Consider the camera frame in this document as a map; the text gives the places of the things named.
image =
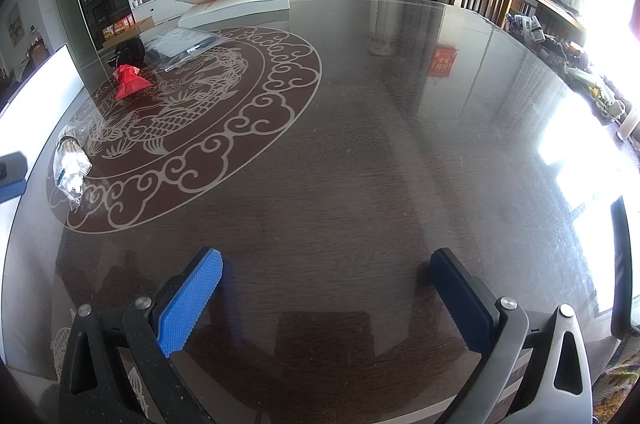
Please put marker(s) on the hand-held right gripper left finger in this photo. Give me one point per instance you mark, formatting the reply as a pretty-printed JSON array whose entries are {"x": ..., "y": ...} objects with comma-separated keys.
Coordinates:
[{"x": 192, "y": 304}]

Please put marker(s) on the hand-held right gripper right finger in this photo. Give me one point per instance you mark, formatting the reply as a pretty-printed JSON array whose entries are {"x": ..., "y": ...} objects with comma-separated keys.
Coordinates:
[{"x": 462, "y": 304}]

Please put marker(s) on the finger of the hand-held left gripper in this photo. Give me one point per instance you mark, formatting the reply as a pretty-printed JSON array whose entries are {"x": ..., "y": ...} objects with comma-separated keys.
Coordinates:
[{"x": 10, "y": 181}]

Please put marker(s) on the large white storage box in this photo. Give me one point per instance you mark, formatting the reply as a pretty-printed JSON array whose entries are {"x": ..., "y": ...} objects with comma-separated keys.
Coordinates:
[{"x": 45, "y": 84}]

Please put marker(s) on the small clear plastic bag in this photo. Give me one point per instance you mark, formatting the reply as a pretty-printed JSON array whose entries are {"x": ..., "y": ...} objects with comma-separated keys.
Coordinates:
[{"x": 71, "y": 164}]

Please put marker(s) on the red pouch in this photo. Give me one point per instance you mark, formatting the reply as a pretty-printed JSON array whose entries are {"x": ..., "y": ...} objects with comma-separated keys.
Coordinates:
[{"x": 131, "y": 83}]

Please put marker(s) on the small black fuzzy pouch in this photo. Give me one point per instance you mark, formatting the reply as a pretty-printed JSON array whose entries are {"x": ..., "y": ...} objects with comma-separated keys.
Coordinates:
[{"x": 131, "y": 51}]

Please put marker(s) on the brown cardboard box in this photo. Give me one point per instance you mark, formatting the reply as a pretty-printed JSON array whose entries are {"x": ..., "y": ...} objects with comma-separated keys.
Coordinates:
[{"x": 125, "y": 29}]

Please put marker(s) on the clear bag with dark contents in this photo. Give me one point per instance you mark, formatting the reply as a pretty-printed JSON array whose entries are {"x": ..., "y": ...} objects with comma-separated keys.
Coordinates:
[{"x": 182, "y": 45}]

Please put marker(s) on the flat white cardboard box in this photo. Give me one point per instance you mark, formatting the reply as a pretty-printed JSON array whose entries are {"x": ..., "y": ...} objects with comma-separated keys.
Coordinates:
[{"x": 235, "y": 1}]

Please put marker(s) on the cluttered wooden side table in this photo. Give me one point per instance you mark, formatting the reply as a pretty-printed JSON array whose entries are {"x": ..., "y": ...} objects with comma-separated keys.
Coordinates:
[{"x": 545, "y": 11}]

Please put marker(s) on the framed wall picture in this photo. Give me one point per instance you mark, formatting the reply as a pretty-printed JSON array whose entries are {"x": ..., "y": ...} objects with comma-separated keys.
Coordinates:
[{"x": 15, "y": 24}]

